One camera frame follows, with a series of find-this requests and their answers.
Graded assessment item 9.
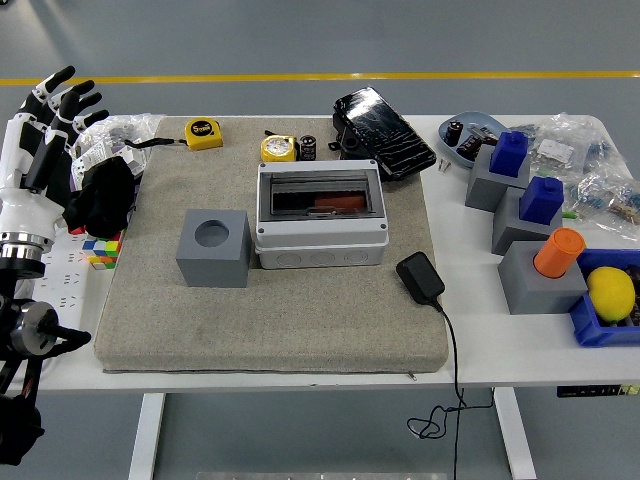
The blue-grey oval tray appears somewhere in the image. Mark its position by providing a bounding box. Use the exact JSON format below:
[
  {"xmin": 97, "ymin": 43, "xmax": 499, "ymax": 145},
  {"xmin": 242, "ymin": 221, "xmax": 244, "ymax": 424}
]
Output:
[{"xmin": 438, "ymin": 110, "xmax": 506, "ymax": 169}]

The white and purple carton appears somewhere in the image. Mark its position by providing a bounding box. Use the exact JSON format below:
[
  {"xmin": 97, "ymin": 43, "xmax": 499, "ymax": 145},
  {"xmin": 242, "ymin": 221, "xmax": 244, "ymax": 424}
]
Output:
[{"xmin": 69, "ymin": 138, "xmax": 149, "ymax": 194}]

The yellow lemon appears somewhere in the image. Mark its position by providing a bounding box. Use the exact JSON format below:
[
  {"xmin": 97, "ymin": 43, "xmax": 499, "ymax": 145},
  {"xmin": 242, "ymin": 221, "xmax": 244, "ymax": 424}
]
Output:
[{"xmin": 585, "ymin": 266, "xmax": 636, "ymax": 323}]

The grey junction box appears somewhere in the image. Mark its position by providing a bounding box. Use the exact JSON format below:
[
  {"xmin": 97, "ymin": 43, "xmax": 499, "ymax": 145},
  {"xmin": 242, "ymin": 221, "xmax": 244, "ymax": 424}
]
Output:
[{"xmin": 253, "ymin": 159, "xmax": 391, "ymax": 271}]

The colourful puzzle cube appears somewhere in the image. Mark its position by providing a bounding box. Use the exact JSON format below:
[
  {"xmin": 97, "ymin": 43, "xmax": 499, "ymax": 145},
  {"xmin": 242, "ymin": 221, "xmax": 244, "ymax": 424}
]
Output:
[{"xmin": 81, "ymin": 229, "xmax": 125, "ymax": 271}]

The round yellow tape measure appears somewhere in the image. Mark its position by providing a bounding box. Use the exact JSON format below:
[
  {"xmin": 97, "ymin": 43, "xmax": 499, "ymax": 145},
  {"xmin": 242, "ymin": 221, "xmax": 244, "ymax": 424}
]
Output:
[{"xmin": 260, "ymin": 133, "xmax": 300, "ymax": 163}]

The small silver component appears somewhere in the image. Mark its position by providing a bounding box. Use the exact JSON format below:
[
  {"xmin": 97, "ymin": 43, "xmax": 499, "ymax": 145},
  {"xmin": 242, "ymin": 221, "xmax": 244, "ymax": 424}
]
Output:
[{"xmin": 469, "ymin": 124, "xmax": 499, "ymax": 146}]

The black cloth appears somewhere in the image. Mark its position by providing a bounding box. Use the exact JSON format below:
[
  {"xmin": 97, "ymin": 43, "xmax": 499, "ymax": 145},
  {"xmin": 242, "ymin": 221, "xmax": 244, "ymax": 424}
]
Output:
[{"xmin": 62, "ymin": 155, "xmax": 137, "ymax": 239}]

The white and black robot left hand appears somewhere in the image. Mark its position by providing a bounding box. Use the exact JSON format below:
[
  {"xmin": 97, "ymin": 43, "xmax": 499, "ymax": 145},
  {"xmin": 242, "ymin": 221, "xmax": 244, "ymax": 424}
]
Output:
[{"xmin": 0, "ymin": 65, "xmax": 110, "ymax": 240}]

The wooden clothespin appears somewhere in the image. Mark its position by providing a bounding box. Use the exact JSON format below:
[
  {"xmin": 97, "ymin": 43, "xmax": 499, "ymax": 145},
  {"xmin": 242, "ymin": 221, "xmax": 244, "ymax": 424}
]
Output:
[{"xmin": 607, "ymin": 201, "xmax": 640, "ymax": 225}]

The black adapter cord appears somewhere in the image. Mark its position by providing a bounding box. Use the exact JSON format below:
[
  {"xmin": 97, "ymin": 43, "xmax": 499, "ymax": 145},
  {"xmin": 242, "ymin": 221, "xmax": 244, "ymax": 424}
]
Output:
[{"xmin": 405, "ymin": 294, "xmax": 494, "ymax": 480}]

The glossy black cracked tray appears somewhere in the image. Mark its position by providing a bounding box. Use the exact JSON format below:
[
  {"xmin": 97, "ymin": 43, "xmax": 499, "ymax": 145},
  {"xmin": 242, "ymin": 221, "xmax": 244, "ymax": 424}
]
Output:
[{"xmin": 333, "ymin": 85, "xmax": 438, "ymax": 182}]

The square yellow tape measure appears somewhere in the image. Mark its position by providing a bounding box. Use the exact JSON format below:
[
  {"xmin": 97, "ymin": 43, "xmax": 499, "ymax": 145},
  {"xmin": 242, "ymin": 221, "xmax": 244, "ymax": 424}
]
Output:
[{"xmin": 123, "ymin": 117, "xmax": 225, "ymax": 152}]

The grey-brown fabric mat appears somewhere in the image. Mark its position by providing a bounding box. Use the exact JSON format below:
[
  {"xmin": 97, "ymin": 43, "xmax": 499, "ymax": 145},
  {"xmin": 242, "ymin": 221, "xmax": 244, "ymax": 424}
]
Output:
[{"xmin": 93, "ymin": 115, "xmax": 450, "ymax": 375}]

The white power strip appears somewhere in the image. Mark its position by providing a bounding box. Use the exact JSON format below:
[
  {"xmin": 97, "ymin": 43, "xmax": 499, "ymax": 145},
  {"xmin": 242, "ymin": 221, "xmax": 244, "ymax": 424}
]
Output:
[{"xmin": 29, "ymin": 232, "xmax": 124, "ymax": 321}]

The black table control panel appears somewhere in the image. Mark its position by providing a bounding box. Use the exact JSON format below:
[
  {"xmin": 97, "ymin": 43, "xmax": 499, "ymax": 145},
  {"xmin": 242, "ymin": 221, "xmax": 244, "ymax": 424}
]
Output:
[{"xmin": 557, "ymin": 383, "xmax": 640, "ymax": 399}]

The dark maroon capacitor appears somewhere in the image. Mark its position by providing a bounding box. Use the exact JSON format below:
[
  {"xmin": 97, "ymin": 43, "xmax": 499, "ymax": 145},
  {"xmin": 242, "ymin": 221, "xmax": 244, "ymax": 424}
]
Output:
[{"xmin": 457, "ymin": 134, "xmax": 484, "ymax": 161}]

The black power adapter plug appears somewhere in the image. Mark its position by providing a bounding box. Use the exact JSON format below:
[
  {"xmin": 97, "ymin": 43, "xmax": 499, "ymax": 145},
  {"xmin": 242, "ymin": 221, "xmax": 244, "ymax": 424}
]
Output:
[{"xmin": 395, "ymin": 251, "xmax": 446, "ymax": 307}]

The black plastic bracket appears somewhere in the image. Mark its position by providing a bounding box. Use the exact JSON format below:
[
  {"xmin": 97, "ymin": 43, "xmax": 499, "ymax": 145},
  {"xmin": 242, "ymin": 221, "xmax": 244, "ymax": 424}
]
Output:
[{"xmin": 328, "ymin": 112, "xmax": 362, "ymax": 154}]

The clear bag of components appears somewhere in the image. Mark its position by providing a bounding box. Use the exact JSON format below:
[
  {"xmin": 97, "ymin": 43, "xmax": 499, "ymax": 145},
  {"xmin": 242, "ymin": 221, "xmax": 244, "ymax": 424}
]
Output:
[
  {"xmin": 509, "ymin": 113, "xmax": 615, "ymax": 177},
  {"xmin": 569, "ymin": 167, "xmax": 640, "ymax": 241}
]

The grey block with round hole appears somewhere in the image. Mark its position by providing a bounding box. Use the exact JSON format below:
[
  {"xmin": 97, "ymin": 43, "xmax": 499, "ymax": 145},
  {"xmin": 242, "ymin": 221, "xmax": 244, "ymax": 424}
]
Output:
[{"xmin": 174, "ymin": 208, "xmax": 251, "ymax": 289}]

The clear bag of grey parts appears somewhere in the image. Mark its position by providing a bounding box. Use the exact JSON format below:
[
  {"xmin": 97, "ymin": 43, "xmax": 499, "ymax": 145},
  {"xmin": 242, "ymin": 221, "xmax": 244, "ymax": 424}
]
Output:
[{"xmin": 79, "ymin": 113, "xmax": 166, "ymax": 151}]

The white table leg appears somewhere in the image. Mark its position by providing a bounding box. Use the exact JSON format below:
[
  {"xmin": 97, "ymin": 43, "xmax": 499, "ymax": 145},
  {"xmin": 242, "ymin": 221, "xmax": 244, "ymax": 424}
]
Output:
[
  {"xmin": 493, "ymin": 388, "xmax": 537, "ymax": 480},
  {"xmin": 128, "ymin": 393, "xmax": 166, "ymax": 480}
]

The orange cylinder battery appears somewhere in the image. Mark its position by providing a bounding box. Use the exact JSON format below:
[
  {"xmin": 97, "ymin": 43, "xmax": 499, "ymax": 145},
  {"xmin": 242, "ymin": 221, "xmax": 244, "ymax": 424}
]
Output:
[
  {"xmin": 313, "ymin": 192, "xmax": 369, "ymax": 209},
  {"xmin": 532, "ymin": 227, "xmax": 587, "ymax": 280}
]

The grey holder block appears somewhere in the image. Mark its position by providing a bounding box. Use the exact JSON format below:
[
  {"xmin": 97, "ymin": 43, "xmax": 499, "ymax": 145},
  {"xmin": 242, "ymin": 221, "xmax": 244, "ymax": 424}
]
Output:
[
  {"xmin": 491, "ymin": 186, "xmax": 569, "ymax": 256},
  {"xmin": 497, "ymin": 240, "xmax": 589, "ymax": 315},
  {"xmin": 464, "ymin": 144, "xmax": 532, "ymax": 211}
]

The blue plastic bin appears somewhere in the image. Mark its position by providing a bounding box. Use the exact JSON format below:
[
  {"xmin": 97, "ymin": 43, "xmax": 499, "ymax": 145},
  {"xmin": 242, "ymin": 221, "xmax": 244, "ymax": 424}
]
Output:
[{"xmin": 568, "ymin": 248, "xmax": 640, "ymax": 348}]

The blue block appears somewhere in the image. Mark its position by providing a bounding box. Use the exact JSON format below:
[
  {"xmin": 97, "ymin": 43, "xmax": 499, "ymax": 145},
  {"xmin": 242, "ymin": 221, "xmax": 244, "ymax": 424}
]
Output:
[
  {"xmin": 488, "ymin": 130, "xmax": 530, "ymax": 177},
  {"xmin": 518, "ymin": 175, "xmax": 565, "ymax": 225}
]

